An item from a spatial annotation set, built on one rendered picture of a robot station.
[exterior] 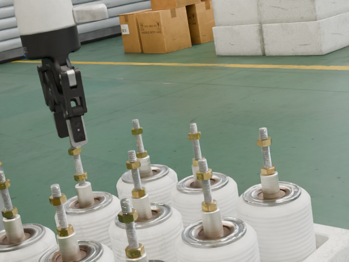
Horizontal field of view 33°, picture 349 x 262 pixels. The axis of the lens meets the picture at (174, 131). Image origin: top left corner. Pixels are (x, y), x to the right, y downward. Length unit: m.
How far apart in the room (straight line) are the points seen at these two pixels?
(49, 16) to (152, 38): 3.66
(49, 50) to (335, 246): 0.44
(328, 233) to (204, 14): 3.81
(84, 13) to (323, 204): 0.77
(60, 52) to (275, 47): 2.71
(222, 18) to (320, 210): 2.50
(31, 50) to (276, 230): 0.38
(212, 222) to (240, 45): 2.98
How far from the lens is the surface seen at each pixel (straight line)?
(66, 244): 0.69
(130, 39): 4.71
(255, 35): 3.52
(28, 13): 0.78
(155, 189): 0.89
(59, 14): 0.78
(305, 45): 3.30
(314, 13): 3.23
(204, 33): 4.55
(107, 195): 0.87
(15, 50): 5.90
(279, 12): 3.38
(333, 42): 3.32
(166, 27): 4.33
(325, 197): 1.40
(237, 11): 3.62
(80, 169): 0.84
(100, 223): 0.82
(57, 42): 0.78
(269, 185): 0.76
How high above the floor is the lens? 0.54
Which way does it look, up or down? 15 degrees down
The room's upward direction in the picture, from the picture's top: 10 degrees counter-clockwise
